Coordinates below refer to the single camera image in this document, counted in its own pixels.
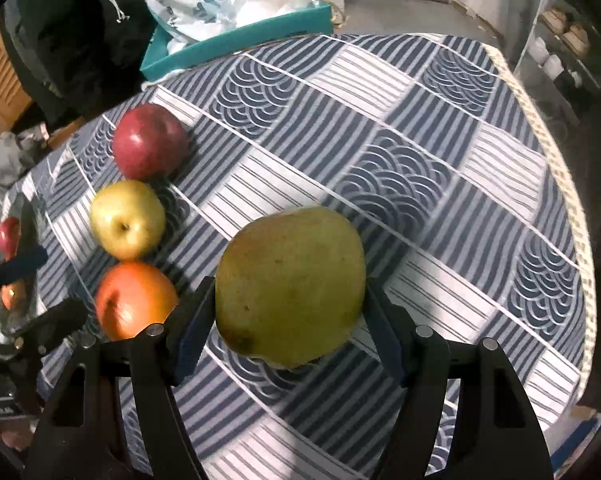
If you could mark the clear glass bowl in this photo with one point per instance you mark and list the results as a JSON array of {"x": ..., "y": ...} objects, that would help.
[{"x": 28, "y": 232}]

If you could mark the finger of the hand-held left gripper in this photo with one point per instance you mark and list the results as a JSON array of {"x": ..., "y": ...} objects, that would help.
[
  {"x": 20, "y": 266},
  {"x": 55, "y": 325}
]

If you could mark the black hooded coat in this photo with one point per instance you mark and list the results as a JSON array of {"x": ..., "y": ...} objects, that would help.
[{"x": 70, "y": 50}]

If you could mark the teal box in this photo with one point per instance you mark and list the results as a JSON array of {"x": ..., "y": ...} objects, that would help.
[{"x": 240, "y": 40}]

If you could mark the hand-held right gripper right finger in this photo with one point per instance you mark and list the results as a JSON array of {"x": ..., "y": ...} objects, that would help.
[{"x": 385, "y": 340}]

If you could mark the white shoe rack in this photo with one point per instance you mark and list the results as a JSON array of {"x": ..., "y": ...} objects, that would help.
[{"x": 540, "y": 10}]

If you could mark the white rice bag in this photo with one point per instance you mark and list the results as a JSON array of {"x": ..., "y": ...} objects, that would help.
[{"x": 180, "y": 0}]

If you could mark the large orange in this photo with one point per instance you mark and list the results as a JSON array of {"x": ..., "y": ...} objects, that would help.
[{"x": 135, "y": 300}]

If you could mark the grey crumpled clothing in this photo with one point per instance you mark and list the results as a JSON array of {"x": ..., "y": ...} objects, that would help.
[{"x": 15, "y": 157}]

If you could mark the person's left hand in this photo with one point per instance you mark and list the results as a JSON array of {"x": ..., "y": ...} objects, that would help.
[{"x": 5, "y": 435}]

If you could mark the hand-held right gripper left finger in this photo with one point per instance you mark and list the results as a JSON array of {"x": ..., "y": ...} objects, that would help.
[{"x": 190, "y": 335}]

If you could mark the rows of shoes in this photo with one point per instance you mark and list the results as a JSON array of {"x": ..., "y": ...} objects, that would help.
[{"x": 555, "y": 62}]

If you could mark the blue patterned tablecloth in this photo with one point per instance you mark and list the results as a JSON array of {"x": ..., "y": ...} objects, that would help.
[{"x": 405, "y": 185}]

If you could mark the green-brown pear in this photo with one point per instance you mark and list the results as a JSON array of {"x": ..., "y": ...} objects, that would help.
[{"x": 290, "y": 285}]

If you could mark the yellow apple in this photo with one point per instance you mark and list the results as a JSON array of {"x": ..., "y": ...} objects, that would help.
[{"x": 127, "y": 220}]

